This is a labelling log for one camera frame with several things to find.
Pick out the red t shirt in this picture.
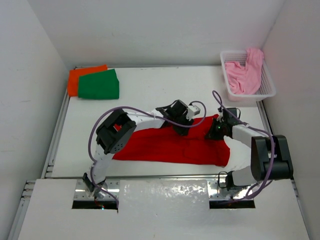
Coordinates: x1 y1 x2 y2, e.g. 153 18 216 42
113 114 231 167

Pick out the pink t shirt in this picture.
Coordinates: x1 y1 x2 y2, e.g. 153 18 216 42
224 48 264 95

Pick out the green t shirt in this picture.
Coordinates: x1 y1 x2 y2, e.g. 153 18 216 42
78 69 120 100

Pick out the orange t shirt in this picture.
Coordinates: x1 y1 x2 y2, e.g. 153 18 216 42
67 64 108 97

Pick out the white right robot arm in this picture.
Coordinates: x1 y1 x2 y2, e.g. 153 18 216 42
205 107 294 191

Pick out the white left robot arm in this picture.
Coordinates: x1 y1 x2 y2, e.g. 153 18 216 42
82 100 201 198

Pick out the white plastic bin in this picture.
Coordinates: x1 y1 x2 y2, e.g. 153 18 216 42
220 50 276 102

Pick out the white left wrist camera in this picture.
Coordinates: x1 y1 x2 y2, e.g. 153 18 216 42
186 105 201 119

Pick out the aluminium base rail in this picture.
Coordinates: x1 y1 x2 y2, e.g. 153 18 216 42
22 172 256 201

